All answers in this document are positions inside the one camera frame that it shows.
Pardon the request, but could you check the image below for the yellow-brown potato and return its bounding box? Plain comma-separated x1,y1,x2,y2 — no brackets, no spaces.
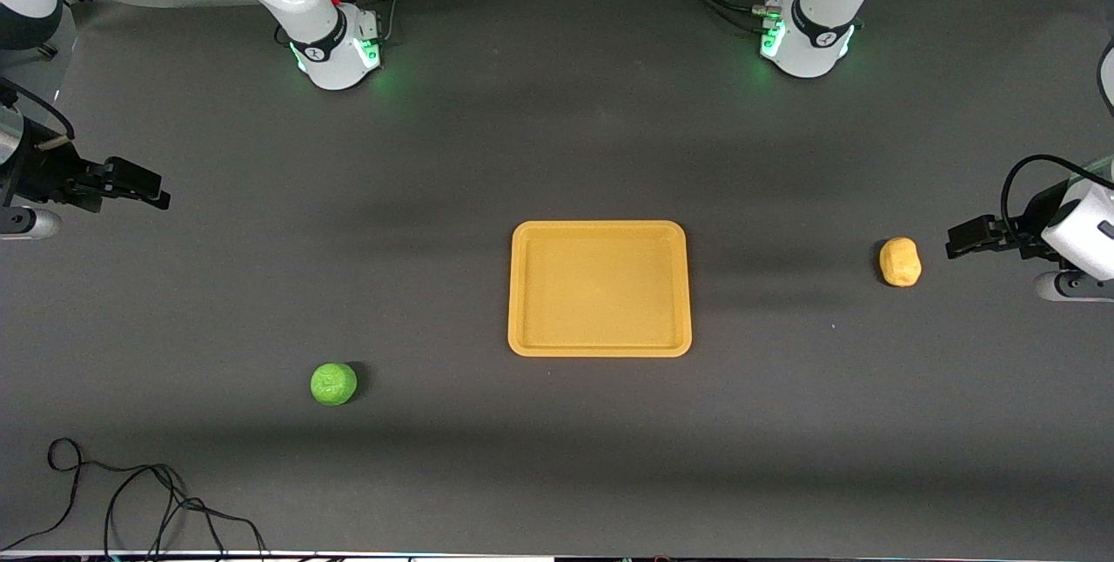
879,237,923,288

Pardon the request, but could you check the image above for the green apple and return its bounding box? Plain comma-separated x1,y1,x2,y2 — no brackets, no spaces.
311,362,359,407

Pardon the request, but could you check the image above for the yellow plastic tray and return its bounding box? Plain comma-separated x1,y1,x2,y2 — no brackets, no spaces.
508,220,693,358

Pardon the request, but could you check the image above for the dark grey table mat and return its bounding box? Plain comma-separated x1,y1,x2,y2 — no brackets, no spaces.
0,0,1114,559

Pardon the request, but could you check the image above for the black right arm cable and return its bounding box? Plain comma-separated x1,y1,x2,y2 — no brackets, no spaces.
0,79,75,141

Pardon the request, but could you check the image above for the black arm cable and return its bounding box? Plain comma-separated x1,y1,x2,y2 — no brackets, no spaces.
0,79,75,141
1001,154,1114,237

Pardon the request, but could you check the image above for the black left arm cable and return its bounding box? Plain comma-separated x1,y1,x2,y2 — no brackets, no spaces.
1001,154,1114,237

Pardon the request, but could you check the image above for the loose thin black cable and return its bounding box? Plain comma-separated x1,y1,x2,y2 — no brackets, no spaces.
0,438,271,559

